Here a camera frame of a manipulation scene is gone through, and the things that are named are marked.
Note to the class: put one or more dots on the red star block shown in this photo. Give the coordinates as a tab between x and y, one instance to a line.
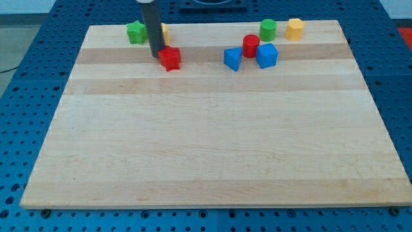
170	58

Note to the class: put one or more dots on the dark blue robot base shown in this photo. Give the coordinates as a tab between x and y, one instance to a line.
186	5

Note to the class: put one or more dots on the green star block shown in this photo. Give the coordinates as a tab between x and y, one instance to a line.
136	32

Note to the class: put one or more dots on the blue triangular block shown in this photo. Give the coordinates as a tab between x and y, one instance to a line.
232	58

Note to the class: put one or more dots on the blue cube block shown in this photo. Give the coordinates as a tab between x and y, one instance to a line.
266	55

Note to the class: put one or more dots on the red cylinder block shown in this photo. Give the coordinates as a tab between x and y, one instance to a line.
250	45

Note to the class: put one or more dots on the yellow block behind rod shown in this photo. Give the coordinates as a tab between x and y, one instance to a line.
165	33

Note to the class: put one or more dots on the wooden board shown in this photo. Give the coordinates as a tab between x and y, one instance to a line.
305	133

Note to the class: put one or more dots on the green cylinder block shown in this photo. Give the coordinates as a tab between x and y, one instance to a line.
267	30

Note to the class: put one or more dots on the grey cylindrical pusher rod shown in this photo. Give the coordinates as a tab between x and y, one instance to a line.
152	20

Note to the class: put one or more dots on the yellow hexagon block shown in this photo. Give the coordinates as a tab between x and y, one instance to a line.
294	29

